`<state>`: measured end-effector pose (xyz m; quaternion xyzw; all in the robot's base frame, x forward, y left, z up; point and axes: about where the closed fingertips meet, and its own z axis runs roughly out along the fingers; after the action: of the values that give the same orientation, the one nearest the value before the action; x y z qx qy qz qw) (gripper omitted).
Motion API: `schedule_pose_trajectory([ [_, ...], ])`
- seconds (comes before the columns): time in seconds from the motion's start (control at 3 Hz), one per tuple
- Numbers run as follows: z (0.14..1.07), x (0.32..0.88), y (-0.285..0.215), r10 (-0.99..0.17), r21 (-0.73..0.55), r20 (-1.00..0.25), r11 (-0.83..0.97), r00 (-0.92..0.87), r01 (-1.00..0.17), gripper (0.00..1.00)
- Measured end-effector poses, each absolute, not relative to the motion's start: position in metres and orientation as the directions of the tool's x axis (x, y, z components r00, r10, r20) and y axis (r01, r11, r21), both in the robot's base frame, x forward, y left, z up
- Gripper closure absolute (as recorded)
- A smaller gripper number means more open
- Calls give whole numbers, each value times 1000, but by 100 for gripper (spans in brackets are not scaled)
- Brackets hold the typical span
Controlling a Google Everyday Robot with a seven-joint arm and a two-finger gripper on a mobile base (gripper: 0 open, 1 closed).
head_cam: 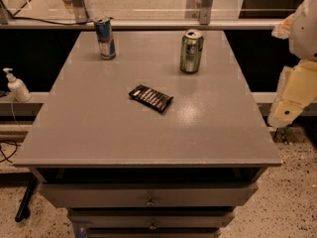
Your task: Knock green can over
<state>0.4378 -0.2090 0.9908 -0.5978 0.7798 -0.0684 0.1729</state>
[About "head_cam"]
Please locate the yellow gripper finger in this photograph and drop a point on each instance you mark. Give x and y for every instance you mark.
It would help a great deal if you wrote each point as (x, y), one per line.
(282, 30)
(296, 89)

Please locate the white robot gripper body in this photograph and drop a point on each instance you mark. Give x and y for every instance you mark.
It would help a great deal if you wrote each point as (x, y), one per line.
(305, 34)

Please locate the green soda can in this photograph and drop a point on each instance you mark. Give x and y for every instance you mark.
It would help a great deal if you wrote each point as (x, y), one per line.
(191, 51)

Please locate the blue silver energy drink can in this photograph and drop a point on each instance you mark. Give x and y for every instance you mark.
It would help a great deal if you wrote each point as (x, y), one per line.
(105, 37)

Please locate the black snack bar packet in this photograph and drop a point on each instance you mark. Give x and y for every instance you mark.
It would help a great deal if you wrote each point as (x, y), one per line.
(150, 97)

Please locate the grey drawer cabinet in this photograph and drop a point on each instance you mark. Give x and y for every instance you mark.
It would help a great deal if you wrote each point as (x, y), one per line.
(90, 131)

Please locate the middle grey drawer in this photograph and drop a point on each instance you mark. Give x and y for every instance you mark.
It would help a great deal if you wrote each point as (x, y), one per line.
(158, 218)

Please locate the grey drawer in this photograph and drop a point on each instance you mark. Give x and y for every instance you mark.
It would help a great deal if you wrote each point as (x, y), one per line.
(147, 195)
(158, 218)

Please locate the top grey drawer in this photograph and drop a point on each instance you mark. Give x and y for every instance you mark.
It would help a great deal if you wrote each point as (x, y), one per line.
(147, 195)

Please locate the white pump dispenser bottle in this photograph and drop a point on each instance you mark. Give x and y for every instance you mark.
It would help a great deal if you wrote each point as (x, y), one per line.
(17, 87)

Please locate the black metal table leg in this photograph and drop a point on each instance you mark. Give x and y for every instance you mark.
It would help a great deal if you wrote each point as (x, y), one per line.
(24, 210)

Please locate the metal bracket on floor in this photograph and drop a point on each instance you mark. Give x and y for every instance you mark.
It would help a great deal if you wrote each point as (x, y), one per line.
(280, 135)

